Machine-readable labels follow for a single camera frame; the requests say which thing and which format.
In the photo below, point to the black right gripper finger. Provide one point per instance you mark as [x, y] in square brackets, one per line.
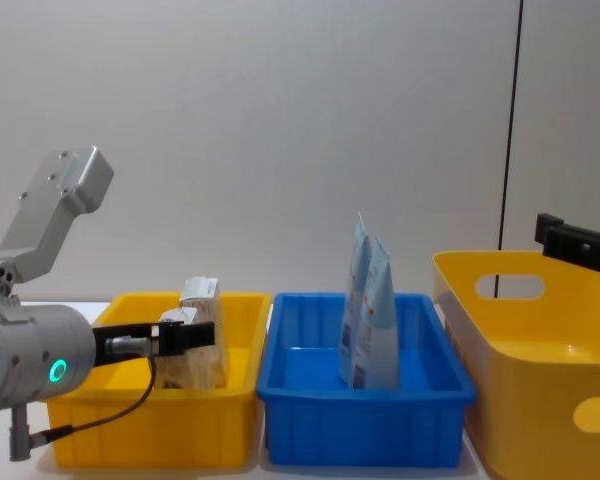
[575, 247]

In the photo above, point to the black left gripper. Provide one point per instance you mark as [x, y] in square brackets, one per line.
[125, 331]

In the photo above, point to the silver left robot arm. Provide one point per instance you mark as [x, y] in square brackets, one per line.
[25, 350]

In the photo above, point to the short beige carton white top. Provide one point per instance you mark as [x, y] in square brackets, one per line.
[177, 316]

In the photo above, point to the yellow plastic bin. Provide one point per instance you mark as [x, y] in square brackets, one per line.
[155, 430]

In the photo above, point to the pale blue standing pouch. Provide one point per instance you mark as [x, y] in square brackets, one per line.
[358, 260]
[380, 325]

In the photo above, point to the blue plastic bin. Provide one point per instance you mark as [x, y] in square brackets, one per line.
[360, 425]

